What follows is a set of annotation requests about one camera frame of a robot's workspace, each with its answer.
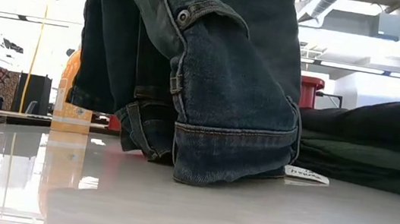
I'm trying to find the red plastic laundry basket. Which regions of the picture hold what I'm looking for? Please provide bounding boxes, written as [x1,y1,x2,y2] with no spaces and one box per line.
[106,51,326,157]

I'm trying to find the black box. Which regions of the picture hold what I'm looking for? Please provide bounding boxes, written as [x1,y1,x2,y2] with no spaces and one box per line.
[12,72,54,116]

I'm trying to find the black trousers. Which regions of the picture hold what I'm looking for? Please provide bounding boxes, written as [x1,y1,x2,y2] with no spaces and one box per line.
[296,88,400,147]

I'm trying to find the black metal bracket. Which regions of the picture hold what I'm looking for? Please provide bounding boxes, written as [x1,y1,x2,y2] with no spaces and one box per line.
[314,90,344,109]

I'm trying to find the dark navy shorts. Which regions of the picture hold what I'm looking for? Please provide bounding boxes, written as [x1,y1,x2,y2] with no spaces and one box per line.
[322,172,400,198]

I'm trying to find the yellow cable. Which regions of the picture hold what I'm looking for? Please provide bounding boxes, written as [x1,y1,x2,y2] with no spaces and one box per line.
[18,0,54,116]

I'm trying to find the green button shirt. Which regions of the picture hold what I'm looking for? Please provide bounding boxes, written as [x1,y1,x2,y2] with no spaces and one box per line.
[294,128,400,189]

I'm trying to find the dark denim jeans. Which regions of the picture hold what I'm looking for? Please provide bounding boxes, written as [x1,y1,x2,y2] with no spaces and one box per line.
[57,0,319,198]

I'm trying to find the ceiling light strip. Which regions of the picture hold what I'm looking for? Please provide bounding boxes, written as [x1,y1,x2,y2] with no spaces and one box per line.
[0,9,71,29]
[299,57,400,80]

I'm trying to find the orange spray bottle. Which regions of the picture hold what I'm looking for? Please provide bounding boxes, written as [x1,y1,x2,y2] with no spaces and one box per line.
[50,47,101,136]

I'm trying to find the silver ceiling ventilation duct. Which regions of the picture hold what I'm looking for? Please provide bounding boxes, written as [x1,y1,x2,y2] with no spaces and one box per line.
[294,0,352,30]

